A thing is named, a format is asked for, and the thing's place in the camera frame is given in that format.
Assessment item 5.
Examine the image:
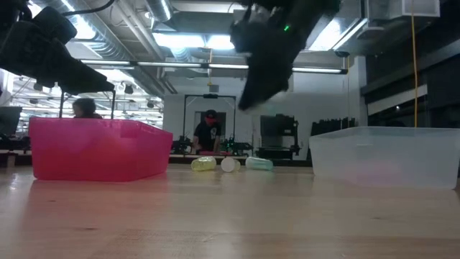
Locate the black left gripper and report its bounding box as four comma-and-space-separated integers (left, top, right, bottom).
0, 19, 115, 96

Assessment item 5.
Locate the row of black chairs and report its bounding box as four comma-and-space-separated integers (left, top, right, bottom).
310, 117, 357, 136

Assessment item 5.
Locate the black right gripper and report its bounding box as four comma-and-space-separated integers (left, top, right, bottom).
229, 17, 299, 112

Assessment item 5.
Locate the black equipment rack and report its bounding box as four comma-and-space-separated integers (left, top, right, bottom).
257, 114, 301, 160

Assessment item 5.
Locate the pink plastic bin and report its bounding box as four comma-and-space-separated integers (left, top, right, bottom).
28, 117, 174, 183

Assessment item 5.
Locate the white ceiling air unit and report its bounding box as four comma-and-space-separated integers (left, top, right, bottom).
372, 0, 441, 19

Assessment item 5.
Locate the clear plastic bin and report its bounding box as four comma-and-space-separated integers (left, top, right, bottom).
308, 125, 460, 191

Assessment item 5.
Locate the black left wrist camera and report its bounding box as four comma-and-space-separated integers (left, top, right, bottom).
34, 6, 78, 44

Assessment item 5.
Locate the green pill bottle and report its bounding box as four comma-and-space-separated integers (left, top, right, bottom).
245, 156, 274, 172

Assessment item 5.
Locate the black monitor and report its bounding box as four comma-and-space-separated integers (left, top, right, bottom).
0, 106, 23, 137

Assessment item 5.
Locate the person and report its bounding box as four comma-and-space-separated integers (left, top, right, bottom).
192, 109, 223, 154
71, 97, 104, 119

